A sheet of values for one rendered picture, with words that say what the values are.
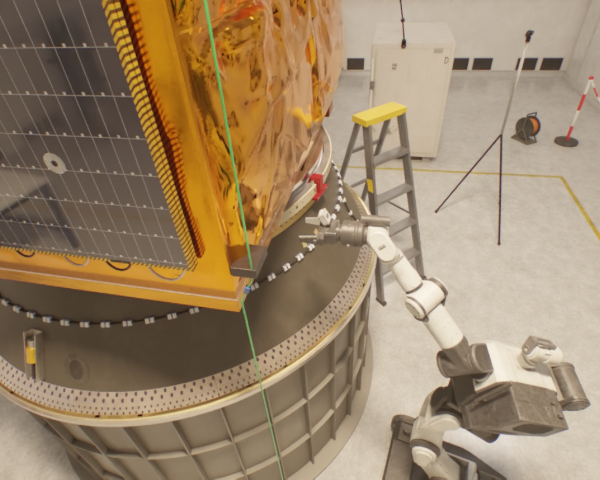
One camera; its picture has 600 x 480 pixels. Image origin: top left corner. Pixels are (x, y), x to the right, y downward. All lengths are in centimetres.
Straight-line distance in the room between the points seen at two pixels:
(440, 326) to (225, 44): 105
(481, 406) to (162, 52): 146
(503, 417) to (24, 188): 153
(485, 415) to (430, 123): 417
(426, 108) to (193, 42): 458
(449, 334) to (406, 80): 403
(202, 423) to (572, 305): 313
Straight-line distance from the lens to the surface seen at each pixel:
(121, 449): 213
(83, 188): 97
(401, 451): 261
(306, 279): 168
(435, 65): 506
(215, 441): 201
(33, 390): 197
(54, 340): 179
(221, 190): 88
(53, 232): 114
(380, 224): 127
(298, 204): 157
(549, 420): 159
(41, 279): 144
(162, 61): 77
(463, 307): 357
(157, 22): 75
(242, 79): 95
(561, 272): 425
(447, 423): 186
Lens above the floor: 258
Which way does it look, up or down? 38 degrees down
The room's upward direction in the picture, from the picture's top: 4 degrees counter-clockwise
